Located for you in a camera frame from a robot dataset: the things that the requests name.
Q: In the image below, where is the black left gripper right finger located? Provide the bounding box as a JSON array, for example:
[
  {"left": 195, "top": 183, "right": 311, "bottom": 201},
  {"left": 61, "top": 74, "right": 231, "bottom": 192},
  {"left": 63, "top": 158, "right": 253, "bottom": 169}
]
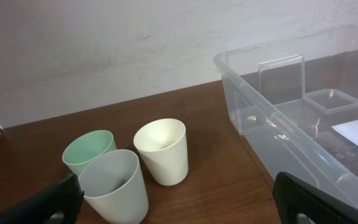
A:
[{"left": 272, "top": 172, "right": 358, "bottom": 224}]

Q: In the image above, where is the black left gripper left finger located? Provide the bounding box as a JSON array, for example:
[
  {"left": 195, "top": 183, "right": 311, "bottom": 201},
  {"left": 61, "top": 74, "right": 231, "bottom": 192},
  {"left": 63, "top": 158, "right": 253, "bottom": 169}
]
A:
[{"left": 0, "top": 174, "right": 85, "bottom": 224}]

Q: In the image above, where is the grey plastic cup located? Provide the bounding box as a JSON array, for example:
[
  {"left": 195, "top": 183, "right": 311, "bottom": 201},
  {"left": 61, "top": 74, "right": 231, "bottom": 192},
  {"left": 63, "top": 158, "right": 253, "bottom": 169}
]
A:
[{"left": 79, "top": 149, "right": 149, "bottom": 223}]

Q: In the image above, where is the mint green plastic cup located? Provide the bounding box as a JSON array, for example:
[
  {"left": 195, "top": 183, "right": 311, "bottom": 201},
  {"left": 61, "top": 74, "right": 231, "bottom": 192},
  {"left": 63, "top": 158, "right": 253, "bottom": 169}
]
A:
[{"left": 62, "top": 130, "right": 117, "bottom": 177}]

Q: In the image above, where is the cream plastic cup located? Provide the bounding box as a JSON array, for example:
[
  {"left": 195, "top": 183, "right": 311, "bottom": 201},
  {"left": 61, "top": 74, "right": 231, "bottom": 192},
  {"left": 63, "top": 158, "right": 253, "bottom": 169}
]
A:
[{"left": 133, "top": 118, "right": 188, "bottom": 186}]

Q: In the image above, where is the clear plastic storage container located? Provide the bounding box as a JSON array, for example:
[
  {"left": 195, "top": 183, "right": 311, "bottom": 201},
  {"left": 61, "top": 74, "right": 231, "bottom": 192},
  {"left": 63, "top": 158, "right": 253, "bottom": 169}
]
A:
[{"left": 214, "top": 25, "right": 358, "bottom": 209}]

